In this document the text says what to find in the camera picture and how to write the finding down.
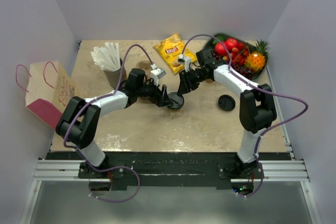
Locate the yellow Lays chips bag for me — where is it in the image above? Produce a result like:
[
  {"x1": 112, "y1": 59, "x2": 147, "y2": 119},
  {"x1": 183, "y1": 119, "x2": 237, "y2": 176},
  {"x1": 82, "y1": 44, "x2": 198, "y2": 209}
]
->
[{"x1": 153, "y1": 33, "x2": 185, "y2": 74}]

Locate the small red apple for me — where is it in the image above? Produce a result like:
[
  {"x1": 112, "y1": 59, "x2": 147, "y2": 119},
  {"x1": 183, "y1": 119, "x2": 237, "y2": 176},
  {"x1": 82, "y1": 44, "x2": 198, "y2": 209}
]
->
[{"x1": 225, "y1": 38, "x2": 238, "y2": 50}]

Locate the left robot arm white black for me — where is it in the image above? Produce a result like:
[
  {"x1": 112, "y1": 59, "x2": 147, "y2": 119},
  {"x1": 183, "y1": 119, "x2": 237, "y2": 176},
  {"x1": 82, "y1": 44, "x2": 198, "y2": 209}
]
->
[{"x1": 56, "y1": 68, "x2": 173, "y2": 178}]

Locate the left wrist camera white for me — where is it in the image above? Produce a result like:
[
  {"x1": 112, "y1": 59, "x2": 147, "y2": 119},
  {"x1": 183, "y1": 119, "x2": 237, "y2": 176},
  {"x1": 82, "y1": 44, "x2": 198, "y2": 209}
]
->
[{"x1": 150, "y1": 63, "x2": 166, "y2": 87}]

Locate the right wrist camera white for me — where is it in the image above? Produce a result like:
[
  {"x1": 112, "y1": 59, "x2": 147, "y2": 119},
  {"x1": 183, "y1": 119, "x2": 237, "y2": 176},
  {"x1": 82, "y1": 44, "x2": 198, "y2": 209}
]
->
[{"x1": 177, "y1": 54, "x2": 192, "y2": 72}]

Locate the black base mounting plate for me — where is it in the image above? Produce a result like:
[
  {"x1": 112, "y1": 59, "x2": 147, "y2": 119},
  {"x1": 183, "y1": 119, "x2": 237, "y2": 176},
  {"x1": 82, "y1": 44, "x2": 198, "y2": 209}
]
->
[{"x1": 46, "y1": 151, "x2": 292, "y2": 192}]

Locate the dark green fruit tray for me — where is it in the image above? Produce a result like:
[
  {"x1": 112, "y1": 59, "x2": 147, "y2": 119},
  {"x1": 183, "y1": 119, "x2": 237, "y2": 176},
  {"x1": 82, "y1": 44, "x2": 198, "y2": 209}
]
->
[{"x1": 203, "y1": 33, "x2": 269, "y2": 81}]

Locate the aluminium rail frame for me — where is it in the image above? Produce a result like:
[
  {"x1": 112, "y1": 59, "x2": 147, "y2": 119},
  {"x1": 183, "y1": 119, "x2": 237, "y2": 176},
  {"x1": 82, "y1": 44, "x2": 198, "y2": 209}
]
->
[{"x1": 19, "y1": 119, "x2": 322, "y2": 224}]

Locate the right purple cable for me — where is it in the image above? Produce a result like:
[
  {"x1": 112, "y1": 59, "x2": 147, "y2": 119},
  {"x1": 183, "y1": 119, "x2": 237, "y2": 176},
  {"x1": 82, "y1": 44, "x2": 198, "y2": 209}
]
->
[{"x1": 181, "y1": 34, "x2": 309, "y2": 198}]

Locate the black coffee cup lid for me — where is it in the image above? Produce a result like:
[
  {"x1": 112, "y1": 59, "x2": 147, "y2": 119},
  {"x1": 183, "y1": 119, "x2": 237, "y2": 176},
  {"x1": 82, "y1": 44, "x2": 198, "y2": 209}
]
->
[{"x1": 218, "y1": 94, "x2": 236, "y2": 112}]

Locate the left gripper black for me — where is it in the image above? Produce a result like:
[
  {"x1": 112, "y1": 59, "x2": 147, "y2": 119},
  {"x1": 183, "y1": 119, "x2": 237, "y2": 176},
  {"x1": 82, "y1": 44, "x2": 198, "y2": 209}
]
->
[{"x1": 136, "y1": 77, "x2": 173, "y2": 107}]

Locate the paper bag pink white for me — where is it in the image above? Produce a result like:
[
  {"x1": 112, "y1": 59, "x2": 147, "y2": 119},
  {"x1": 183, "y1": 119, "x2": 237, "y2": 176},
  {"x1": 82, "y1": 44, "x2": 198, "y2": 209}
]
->
[{"x1": 16, "y1": 61, "x2": 79, "y2": 130}]

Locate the dark grape bunch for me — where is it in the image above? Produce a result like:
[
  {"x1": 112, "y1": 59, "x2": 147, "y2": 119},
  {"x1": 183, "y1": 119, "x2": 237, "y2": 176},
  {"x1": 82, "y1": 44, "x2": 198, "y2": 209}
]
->
[{"x1": 211, "y1": 50, "x2": 254, "y2": 80}]

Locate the cardboard cup carrier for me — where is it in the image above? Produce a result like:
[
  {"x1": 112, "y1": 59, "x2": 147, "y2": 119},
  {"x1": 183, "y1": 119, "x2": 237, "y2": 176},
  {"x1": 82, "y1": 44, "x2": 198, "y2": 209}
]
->
[{"x1": 137, "y1": 60, "x2": 152, "y2": 70}]

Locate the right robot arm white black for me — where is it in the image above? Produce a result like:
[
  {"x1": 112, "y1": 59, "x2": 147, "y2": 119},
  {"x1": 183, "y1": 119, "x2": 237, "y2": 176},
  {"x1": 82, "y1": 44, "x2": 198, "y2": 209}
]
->
[{"x1": 177, "y1": 49, "x2": 277, "y2": 178}]

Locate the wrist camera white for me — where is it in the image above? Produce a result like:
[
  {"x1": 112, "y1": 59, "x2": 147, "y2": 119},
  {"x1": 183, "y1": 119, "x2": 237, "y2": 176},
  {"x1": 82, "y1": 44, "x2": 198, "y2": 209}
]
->
[
  {"x1": 177, "y1": 54, "x2": 192, "y2": 72},
  {"x1": 150, "y1": 63, "x2": 166, "y2": 87}
]

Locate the grey straw holder cup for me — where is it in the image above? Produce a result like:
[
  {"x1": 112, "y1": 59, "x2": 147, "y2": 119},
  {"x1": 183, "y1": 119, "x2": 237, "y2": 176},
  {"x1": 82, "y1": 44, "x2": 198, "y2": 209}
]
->
[{"x1": 103, "y1": 68, "x2": 127, "y2": 88}]

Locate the orange toy pineapple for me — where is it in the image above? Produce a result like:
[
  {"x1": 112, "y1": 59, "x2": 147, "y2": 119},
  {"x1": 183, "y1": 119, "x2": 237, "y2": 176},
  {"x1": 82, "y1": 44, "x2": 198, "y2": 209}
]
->
[{"x1": 245, "y1": 40, "x2": 269, "y2": 72}]

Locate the large red apple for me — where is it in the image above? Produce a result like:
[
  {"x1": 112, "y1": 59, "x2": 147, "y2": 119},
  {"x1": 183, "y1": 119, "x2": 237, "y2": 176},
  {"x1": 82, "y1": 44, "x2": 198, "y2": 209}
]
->
[{"x1": 215, "y1": 41, "x2": 230, "y2": 56}]

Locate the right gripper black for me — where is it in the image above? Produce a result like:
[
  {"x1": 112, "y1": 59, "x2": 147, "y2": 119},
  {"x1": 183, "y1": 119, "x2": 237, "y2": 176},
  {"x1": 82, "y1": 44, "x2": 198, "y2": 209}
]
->
[{"x1": 177, "y1": 68, "x2": 209, "y2": 96}]

